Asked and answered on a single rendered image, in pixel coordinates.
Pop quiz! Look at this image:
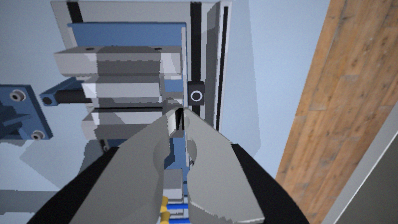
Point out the grey slotted metal block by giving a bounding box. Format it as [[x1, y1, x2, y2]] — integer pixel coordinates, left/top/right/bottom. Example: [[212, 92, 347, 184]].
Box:
[[82, 76, 167, 125]]

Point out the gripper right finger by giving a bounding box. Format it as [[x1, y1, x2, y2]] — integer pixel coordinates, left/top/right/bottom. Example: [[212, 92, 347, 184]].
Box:
[[181, 107, 310, 224]]

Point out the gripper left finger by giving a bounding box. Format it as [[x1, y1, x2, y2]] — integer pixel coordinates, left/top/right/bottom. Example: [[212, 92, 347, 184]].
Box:
[[26, 107, 181, 224]]

